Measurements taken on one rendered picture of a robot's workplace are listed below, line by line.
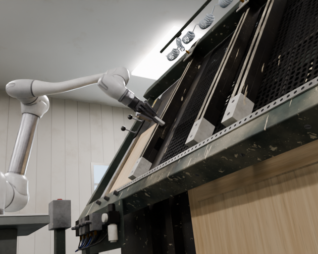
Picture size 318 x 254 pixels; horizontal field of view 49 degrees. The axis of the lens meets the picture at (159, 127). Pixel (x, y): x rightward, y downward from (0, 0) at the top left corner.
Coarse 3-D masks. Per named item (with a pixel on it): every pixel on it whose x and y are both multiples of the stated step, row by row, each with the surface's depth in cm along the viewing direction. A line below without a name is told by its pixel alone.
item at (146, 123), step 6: (156, 102) 274; (156, 108) 272; (144, 126) 260; (138, 138) 253; (132, 144) 249; (126, 156) 243; (120, 162) 244; (120, 168) 237; (114, 174) 236; (114, 180) 231; (108, 186) 228; (108, 192) 226
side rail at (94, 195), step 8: (152, 104) 303; (136, 120) 288; (136, 128) 285; (128, 136) 278; (128, 144) 276; (120, 152) 269; (112, 160) 268; (120, 160) 267; (112, 168) 261; (104, 176) 255; (112, 176) 258; (104, 184) 253; (96, 192) 248
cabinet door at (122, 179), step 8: (152, 128) 236; (144, 136) 243; (136, 144) 247; (144, 144) 228; (136, 152) 233; (128, 160) 237; (136, 160) 219; (128, 168) 224; (120, 176) 228; (120, 184) 215
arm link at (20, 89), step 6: (12, 84) 201; (18, 84) 200; (24, 84) 199; (30, 84) 199; (6, 90) 204; (12, 90) 201; (18, 90) 200; (24, 90) 199; (30, 90) 199; (12, 96) 204; (18, 96) 203; (24, 96) 202; (30, 96) 202; (24, 102) 208; (30, 102) 209
